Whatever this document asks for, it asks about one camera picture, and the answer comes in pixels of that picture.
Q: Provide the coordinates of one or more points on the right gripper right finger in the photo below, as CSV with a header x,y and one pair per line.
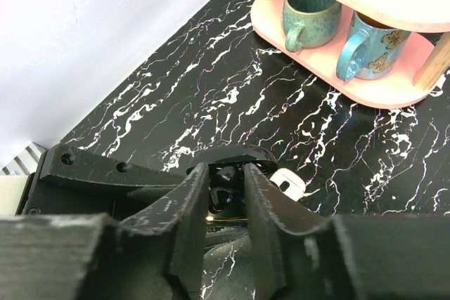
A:
x,y
298,254

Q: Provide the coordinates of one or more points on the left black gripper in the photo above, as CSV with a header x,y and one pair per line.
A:
x,y
69,180

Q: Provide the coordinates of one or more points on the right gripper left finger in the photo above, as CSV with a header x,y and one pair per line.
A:
x,y
156,253

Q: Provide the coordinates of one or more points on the beige earbud charging case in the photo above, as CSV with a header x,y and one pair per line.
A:
x,y
289,183

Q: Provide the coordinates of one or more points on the black earbud charging case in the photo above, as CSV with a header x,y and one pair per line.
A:
x,y
227,177

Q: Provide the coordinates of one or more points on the blue butterfly mug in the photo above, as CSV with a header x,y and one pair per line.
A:
x,y
371,49

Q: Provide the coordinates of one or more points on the green ceramic mug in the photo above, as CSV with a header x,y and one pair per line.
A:
x,y
310,23

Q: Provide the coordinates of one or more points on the pink three-tier wooden shelf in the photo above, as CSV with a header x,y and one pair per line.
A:
x,y
424,58

